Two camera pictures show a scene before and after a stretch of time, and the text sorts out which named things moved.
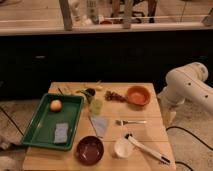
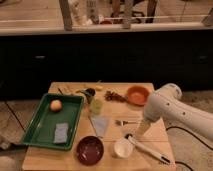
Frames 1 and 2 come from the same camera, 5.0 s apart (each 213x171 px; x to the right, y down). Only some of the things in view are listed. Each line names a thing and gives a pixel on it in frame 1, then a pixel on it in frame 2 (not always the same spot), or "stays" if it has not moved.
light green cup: x=96 y=106 stays
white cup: x=124 y=148 stays
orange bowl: x=138 y=95 stays
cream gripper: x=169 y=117 to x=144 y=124
